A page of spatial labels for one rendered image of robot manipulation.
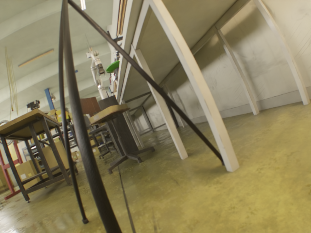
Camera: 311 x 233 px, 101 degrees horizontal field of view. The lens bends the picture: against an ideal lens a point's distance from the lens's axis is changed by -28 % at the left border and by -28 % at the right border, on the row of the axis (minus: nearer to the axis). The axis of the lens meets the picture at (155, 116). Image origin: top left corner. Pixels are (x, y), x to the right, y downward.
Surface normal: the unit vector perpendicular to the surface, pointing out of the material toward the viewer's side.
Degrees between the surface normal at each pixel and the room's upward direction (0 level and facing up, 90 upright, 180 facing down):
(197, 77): 90
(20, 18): 90
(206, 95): 90
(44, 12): 90
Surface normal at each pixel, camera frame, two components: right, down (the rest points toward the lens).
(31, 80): 0.24, -0.12
